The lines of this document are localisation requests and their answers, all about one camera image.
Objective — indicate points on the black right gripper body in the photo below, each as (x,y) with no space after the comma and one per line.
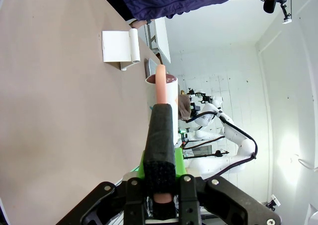
(195,110)

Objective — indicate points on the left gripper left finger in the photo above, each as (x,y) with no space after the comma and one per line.
(104,205)

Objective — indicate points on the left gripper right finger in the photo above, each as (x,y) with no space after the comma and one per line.
(223,202)

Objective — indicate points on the brown cloth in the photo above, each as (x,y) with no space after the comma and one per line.
(184,107)

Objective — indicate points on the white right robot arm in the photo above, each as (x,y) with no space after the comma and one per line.
(231,135)

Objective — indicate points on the person left hand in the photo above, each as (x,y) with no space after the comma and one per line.
(137,23)

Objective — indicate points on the white rectangular tray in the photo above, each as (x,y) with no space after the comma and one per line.
(150,67)

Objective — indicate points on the white side table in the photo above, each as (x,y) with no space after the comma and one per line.
(159,38)

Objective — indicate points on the person blue jacket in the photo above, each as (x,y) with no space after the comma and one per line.
(174,1)

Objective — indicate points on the white room camera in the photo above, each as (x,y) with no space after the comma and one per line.
(273,201)

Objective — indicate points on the white ceiling camera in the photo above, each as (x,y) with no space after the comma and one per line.
(287,14)

